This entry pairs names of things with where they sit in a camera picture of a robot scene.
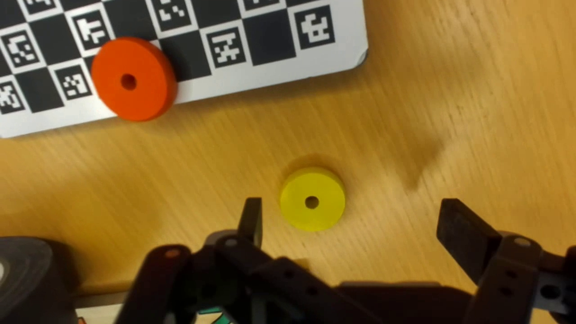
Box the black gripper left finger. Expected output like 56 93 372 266
113 196 362 324

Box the yellow wooden ring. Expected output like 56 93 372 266
279 165 349 234

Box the black white calibration board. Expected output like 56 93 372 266
0 0 371 140

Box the wooden number puzzle board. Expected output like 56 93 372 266
74 298 236 324

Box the black tape roll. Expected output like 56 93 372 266
0 235 81 324

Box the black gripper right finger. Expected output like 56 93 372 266
435 196 576 324

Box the orange wooden ring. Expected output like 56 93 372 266
90 36 180 124

